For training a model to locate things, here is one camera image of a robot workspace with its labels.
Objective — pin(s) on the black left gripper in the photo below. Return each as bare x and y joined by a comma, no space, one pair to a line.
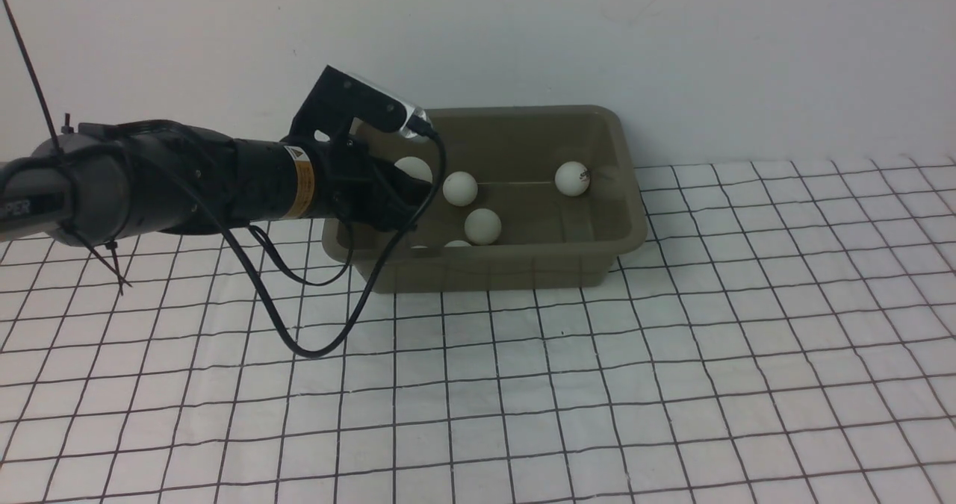
306,179

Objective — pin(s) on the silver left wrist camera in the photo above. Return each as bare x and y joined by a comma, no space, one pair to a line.
338,99

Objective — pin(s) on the olive green plastic bin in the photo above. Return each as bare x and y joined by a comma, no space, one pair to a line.
547,240

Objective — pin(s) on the black grey left arm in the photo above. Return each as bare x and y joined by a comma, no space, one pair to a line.
102,183

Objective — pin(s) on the white black grid tablecloth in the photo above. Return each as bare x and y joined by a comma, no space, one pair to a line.
785,335

